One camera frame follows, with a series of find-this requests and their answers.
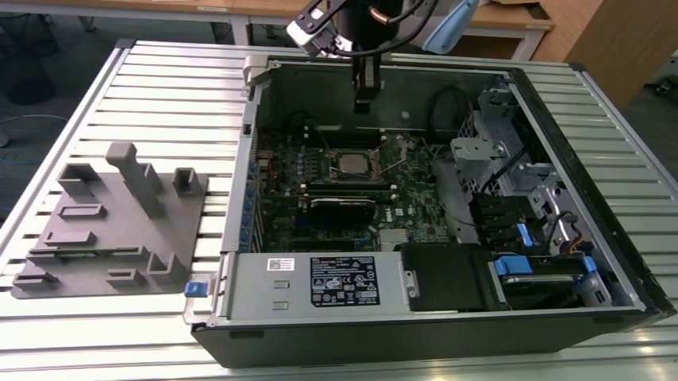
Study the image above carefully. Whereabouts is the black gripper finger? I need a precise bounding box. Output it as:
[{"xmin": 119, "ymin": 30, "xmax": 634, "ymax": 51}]
[{"xmin": 352, "ymin": 56, "xmax": 383, "ymax": 115}]

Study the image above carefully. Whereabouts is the silver-topped CPU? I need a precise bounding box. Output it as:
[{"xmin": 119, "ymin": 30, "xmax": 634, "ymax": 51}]
[{"xmin": 337, "ymin": 152, "xmax": 372, "ymax": 175}]

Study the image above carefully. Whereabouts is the metal socket cover frame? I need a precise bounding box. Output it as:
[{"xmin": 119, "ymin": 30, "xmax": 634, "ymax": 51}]
[{"xmin": 369, "ymin": 134, "xmax": 407, "ymax": 178}]

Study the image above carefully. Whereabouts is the CPU socket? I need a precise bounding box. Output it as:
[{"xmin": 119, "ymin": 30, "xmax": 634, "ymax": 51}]
[{"xmin": 325, "ymin": 148, "xmax": 383, "ymax": 184}]

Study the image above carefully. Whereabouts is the grey case latch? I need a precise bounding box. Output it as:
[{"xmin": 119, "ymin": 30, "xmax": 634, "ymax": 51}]
[{"xmin": 241, "ymin": 55, "xmax": 272, "ymax": 87}]

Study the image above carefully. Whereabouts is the silver drive cage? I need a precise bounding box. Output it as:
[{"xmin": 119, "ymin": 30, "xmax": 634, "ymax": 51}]
[{"xmin": 450, "ymin": 87, "xmax": 571, "ymax": 247}]

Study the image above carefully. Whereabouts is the green motherboard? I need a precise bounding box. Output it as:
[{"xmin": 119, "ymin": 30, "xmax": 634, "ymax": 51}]
[{"xmin": 252, "ymin": 125, "xmax": 463, "ymax": 253}]

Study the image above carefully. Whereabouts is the black graphics card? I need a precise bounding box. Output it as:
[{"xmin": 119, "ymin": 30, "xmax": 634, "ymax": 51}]
[{"xmin": 309, "ymin": 197, "xmax": 379, "ymax": 232}]

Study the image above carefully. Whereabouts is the silver chipset heatsink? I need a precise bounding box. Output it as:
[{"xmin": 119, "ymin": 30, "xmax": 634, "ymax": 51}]
[{"xmin": 379, "ymin": 229, "xmax": 414, "ymax": 244}]

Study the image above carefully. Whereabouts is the wooden cabinet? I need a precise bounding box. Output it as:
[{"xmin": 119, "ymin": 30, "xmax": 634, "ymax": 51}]
[{"xmin": 531, "ymin": 0, "xmax": 678, "ymax": 110}]

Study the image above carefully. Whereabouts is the black plastic shroud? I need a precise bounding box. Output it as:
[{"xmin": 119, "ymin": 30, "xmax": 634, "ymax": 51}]
[{"xmin": 397, "ymin": 242, "xmax": 506, "ymax": 314}]

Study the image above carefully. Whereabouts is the hard disk in blue carrier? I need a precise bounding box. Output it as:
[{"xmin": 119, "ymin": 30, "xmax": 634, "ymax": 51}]
[{"xmin": 491, "ymin": 256, "xmax": 599, "ymax": 311}]

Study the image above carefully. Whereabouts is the grey power supply unit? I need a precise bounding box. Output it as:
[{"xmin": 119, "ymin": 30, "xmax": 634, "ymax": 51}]
[{"xmin": 224, "ymin": 252, "xmax": 414, "ymax": 321}]

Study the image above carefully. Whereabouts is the grey parts rack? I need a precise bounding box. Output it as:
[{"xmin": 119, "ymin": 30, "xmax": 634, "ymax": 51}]
[{"xmin": 8, "ymin": 141, "xmax": 211, "ymax": 301}]

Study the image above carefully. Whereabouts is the black office chair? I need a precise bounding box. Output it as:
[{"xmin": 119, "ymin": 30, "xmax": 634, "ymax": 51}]
[{"xmin": 0, "ymin": 11, "xmax": 60, "ymax": 106}]

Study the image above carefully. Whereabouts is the black open PC case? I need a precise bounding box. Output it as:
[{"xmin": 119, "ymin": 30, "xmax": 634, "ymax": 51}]
[{"xmin": 183, "ymin": 53, "xmax": 678, "ymax": 370}]

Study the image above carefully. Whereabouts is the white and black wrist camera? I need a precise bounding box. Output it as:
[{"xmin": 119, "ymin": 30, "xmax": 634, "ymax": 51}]
[{"xmin": 285, "ymin": 0, "xmax": 351, "ymax": 56}]

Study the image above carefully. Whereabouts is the black camera cable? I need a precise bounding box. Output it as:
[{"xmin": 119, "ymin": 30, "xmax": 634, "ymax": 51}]
[{"xmin": 316, "ymin": 0, "xmax": 442, "ymax": 59}]

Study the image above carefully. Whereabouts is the wooden desk white frame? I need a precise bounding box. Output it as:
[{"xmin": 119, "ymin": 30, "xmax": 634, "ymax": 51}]
[
  {"xmin": 248, "ymin": 0, "xmax": 555, "ymax": 60},
  {"xmin": 0, "ymin": 0, "xmax": 249, "ymax": 47}
]

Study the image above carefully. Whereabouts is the coloured wire bundle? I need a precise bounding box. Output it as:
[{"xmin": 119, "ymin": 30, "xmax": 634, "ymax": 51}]
[{"xmin": 562, "ymin": 233, "xmax": 590, "ymax": 256}]

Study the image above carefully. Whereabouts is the blue floor cable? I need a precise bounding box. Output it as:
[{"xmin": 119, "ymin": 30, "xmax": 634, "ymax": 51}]
[{"xmin": 0, "ymin": 113, "xmax": 69, "ymax": 166}]

